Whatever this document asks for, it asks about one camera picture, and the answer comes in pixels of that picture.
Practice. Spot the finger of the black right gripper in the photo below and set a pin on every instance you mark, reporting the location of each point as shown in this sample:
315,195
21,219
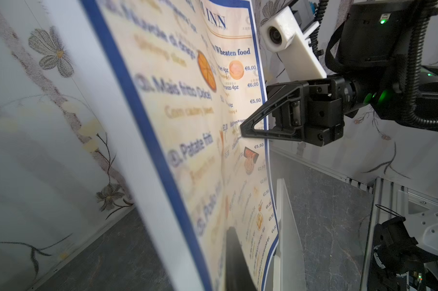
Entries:
287,103

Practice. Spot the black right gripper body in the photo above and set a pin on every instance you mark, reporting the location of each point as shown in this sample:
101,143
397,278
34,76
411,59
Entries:
330,100

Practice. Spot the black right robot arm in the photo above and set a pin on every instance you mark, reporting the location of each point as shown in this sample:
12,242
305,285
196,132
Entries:
373,58

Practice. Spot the aluminium mounting rail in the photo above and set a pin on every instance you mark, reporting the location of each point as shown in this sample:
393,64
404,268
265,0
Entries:
402,246

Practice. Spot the white acrylic menu rack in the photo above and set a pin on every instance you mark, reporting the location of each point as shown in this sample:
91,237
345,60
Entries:
289,262

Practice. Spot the dim sum laminated menu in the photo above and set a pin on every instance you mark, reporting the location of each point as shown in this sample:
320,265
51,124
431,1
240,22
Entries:
172,82

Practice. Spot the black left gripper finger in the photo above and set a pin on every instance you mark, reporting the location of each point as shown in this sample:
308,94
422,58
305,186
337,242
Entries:
238,277

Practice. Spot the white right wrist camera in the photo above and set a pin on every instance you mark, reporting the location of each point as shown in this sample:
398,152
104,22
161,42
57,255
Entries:
282,35

